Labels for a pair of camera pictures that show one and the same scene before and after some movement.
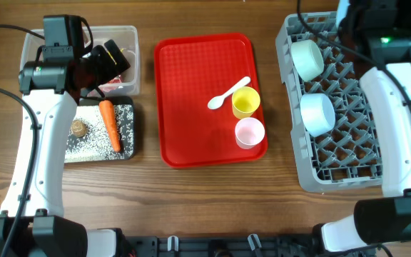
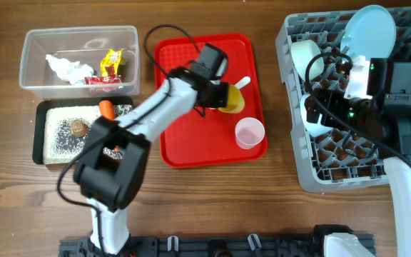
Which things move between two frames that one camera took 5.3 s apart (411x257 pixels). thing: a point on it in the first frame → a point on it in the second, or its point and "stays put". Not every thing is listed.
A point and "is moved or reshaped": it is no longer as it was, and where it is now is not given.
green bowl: [307, 58] stays put
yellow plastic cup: [245, 101] is moved or reshaped
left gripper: [108, 69] → [223, 101]
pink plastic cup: [249, 133] stays put
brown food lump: [78, 128] stays put
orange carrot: [108, 111] stays put
